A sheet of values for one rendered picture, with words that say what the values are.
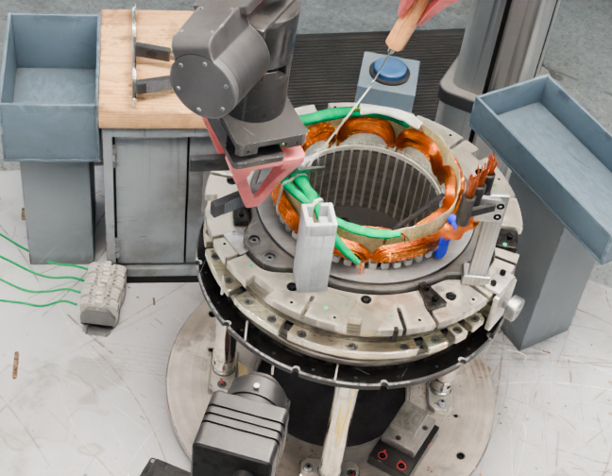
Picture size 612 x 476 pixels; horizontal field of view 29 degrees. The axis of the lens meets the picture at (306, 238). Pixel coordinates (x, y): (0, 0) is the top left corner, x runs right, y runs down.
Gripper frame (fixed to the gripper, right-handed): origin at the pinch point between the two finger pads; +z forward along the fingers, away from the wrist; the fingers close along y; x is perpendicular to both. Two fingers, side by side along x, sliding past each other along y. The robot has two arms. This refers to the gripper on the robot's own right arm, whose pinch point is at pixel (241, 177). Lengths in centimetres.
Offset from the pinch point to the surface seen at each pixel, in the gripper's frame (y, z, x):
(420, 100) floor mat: -122, 114, 108
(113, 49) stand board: -34.3, 11.2, -1.5
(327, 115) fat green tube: -7.4, 1.4, 12.2
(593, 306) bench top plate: 0, 37, 54
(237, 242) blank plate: 1.3, 7.4, -0.1
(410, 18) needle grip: 0.9, -16.3, 13.5
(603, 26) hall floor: -138, 113, 175
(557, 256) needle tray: 2.6, 20.2, 40.2
